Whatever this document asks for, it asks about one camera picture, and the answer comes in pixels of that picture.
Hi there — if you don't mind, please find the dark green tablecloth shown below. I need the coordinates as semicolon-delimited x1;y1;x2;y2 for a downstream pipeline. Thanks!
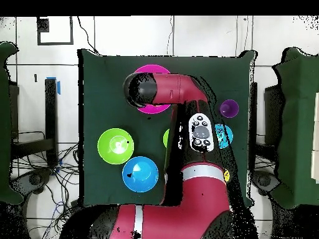
77;48;257;209

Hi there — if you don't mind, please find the purple cup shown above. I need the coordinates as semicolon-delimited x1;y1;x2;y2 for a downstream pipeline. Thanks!
219;99;240;119

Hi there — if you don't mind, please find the small green bowl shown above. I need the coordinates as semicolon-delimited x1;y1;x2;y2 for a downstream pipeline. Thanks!
163;128;171;148

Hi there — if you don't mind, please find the green cloth covered side table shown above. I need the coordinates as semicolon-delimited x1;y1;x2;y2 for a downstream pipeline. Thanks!
270;47;319;210
0;41;24;205

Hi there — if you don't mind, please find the small light blue bowl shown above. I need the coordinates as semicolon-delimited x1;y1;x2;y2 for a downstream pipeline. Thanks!
214;123;234;149

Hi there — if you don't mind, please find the black metal frame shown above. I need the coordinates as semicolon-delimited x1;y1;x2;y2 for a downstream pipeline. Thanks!
9;78;59;167

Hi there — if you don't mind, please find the large pink bowl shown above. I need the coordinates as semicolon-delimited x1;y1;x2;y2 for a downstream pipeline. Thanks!
133;63;173;115

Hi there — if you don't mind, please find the large green bowl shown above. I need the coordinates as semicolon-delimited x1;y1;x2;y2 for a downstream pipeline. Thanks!
97;128;135;165

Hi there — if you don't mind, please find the dark grey chair base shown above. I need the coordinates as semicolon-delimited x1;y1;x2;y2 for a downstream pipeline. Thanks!
250;170;281;197
11;169;52;197

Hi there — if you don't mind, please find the tangle of floor cables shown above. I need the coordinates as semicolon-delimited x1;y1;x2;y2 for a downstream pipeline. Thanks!
11;130;80;239

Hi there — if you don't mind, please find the blue tape strip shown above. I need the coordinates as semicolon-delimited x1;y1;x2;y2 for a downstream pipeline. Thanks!
46;76;61;95

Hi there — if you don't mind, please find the black square floor frame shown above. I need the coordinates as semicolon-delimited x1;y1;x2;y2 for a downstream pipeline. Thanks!
36;16;75;46

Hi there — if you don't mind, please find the thin black cable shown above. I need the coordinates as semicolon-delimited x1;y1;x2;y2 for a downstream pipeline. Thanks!
76;16;100;55

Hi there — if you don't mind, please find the medium blue bowl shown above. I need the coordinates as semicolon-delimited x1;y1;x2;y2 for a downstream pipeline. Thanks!
121;156;160;193

